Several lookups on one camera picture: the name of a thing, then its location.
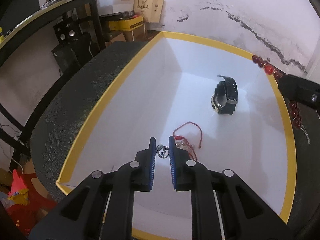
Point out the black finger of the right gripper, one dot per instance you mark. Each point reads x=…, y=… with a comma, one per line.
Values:
x=300, y=90

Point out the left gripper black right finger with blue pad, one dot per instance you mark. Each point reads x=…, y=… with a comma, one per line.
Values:
x=223, y=206

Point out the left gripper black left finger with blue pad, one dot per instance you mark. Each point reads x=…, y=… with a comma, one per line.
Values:
x=101, y=206

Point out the red toy on floor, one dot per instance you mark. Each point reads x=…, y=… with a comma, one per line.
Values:
x=27, y=202

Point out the black wrist watch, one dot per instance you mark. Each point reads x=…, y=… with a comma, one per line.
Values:
x=225, y=97

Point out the yellow white open box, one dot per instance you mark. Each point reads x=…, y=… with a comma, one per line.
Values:
x=167, y=91

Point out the dark round textured mat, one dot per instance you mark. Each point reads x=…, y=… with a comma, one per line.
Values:
x=70, y=100

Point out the brown paper bag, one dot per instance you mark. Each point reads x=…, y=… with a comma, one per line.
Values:
x=150, y=10

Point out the black desk with shelf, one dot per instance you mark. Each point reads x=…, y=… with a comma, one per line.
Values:
x=20, y=34

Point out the black speaker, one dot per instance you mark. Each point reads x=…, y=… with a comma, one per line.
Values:
x=67, y=32

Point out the yellow cardboard box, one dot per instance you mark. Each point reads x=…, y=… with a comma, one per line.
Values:
x=126, y=24

